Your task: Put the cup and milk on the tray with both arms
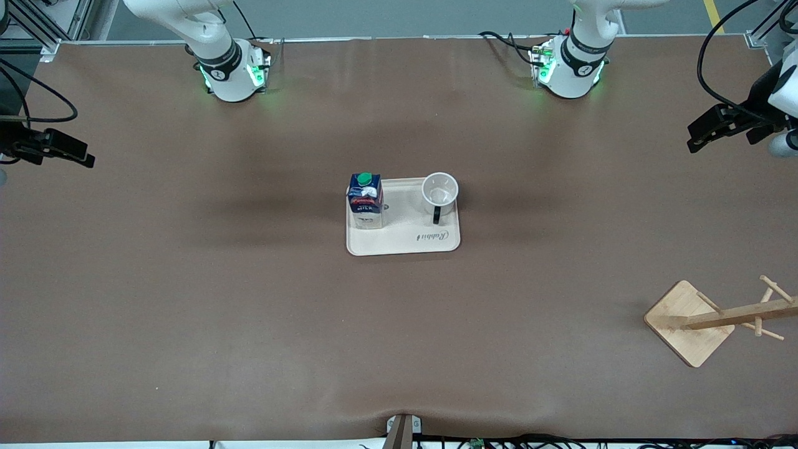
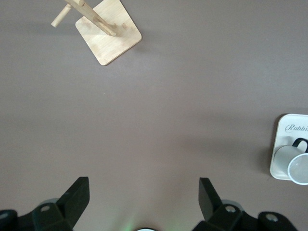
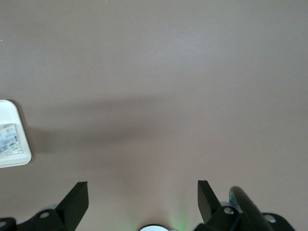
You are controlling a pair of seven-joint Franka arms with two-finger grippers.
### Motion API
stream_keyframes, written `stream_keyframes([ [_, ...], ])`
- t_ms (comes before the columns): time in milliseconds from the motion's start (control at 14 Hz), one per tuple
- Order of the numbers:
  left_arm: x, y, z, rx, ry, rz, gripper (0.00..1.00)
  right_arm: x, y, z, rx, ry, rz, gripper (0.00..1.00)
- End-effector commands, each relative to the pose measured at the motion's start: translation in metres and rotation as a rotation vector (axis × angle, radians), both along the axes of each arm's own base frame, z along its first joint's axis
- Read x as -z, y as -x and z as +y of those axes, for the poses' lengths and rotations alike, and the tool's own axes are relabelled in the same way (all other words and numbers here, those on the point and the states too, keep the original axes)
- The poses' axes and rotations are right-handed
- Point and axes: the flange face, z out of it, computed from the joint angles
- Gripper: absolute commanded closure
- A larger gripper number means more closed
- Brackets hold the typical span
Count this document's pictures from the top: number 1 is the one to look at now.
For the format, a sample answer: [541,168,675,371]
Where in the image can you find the blue milk carton green cap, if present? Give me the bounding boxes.
[346,171,385,231]

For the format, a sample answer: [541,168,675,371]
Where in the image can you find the wooden cup rack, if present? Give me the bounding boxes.
[643,274,798,369]

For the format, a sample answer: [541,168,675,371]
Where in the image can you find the white smiley cup black handle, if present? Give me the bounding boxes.
[421,172,460,226]

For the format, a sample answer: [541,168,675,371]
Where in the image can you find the black left base cables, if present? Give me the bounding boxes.
[479,30,543,67]

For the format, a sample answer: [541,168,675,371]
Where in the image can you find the black right base cable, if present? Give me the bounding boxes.
[234,0,279,46]

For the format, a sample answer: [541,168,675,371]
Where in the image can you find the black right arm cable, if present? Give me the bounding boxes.
[0,59,79,124]

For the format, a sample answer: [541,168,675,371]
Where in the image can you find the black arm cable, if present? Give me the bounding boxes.
[697,0,798,114]
[0,59,79,124]

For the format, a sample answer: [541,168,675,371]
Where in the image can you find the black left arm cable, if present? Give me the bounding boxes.
[697,0,798,114]

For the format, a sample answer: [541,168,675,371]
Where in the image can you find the cream rectangular tray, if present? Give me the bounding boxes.
[346,176,461,257]

